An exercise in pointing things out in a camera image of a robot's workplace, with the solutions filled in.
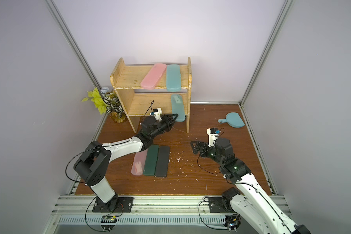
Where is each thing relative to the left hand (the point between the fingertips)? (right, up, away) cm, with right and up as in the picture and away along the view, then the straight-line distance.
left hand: (180, 115), depth 78 cm
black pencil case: (-11, -28, +7) cm, 31 cm away
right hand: (+9, -13, -5) cm, 17 cm away
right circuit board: (+26, -52, -9) cm, 59 cm away
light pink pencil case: (-26, -29, +9) cm, 40 cm away
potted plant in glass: (-45, +8, +8) cm, 46 cm away
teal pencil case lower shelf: (-2, +5, +9) cm, 11 cm away
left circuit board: (-37, -55, -6) cm, 66 cm away
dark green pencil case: (-18, -27, +9) cm, 34 cm away
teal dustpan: (+41, -3, +31) cm, 51 cm away
